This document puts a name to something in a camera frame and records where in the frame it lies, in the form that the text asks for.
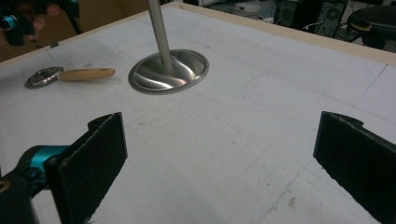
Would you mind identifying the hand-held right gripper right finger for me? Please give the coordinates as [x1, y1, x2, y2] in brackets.
[312, 110, 396, 224]

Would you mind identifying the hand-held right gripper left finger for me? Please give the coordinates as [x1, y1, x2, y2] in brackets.
[46, 111, 129, 224]

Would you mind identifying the round metal tool wooden handle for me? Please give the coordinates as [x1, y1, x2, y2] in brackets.
[24, 66, 117, 90]

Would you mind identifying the printed cardboard box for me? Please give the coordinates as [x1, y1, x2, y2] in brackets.
[0, 17, 78, 63]

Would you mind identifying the plain cardboard box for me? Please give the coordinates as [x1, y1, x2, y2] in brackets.
[76, 0, 151, 35]

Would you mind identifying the metal stand with round base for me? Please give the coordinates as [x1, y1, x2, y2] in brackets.
[128, 0, 210, 96]

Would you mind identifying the black round stool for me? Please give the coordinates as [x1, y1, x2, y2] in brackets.
[346, 5, 396, 50]

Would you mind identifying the black computer tower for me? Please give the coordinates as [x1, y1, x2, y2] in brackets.
[314, 1, 351, 39]
[274, 0, 324, 31]

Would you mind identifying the white round object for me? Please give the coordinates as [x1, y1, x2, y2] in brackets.
[233, 1, 263, 16]

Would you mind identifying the white cable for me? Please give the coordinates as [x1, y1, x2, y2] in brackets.
[301, 20, 325, 33]

